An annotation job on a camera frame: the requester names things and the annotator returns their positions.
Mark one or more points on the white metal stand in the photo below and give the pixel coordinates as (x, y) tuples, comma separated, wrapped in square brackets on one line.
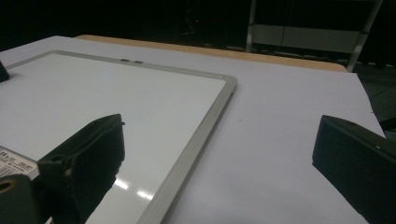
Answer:
[(311, 39)]

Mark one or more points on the grey framed whiteboard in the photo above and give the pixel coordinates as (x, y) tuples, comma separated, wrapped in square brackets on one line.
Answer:
[(124, 93)]

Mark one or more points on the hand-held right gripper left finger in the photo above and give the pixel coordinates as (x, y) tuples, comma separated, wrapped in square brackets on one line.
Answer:
[(84, 161)]

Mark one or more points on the large white paper sheet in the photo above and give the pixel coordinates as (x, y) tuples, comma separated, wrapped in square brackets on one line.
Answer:
[(280, 109)]

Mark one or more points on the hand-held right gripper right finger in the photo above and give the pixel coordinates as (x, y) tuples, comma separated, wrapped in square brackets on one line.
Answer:
[(361, 165)]

